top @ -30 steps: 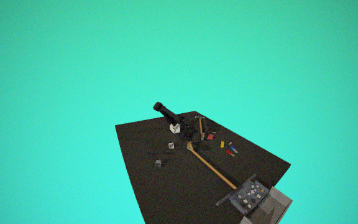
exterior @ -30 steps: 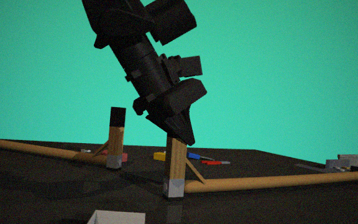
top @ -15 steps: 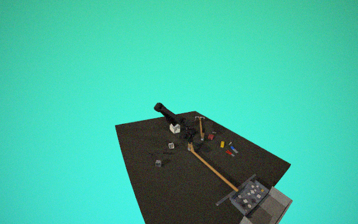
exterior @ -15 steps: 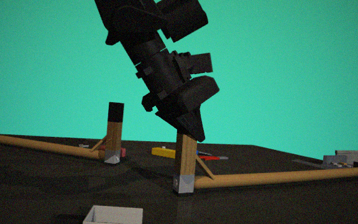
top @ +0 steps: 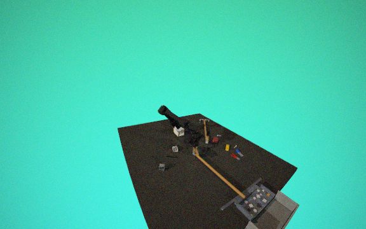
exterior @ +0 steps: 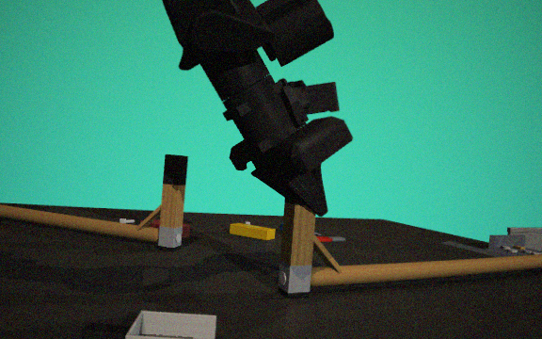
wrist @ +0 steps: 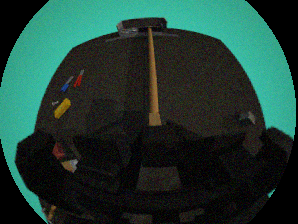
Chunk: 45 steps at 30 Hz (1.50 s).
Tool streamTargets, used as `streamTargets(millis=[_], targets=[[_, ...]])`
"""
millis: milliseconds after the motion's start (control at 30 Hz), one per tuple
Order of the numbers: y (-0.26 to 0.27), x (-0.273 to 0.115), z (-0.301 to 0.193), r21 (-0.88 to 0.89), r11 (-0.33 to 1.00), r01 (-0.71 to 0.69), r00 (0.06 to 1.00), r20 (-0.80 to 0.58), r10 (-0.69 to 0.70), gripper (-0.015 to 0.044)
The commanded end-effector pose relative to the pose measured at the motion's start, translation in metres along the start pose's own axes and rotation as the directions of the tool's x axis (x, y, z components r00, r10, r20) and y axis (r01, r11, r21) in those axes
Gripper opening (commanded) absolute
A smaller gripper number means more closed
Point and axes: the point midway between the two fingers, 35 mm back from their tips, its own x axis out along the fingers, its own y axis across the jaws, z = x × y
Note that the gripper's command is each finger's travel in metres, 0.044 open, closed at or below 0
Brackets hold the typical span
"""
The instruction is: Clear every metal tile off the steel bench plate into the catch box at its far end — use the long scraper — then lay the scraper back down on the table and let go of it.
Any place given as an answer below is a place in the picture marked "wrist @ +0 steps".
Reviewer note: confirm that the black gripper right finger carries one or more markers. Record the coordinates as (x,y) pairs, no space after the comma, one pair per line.
(198,150)

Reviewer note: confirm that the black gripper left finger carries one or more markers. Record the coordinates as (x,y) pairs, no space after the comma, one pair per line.
(125,151)

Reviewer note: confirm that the yellow rectangular bar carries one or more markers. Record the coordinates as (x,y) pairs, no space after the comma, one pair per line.
(63,108)

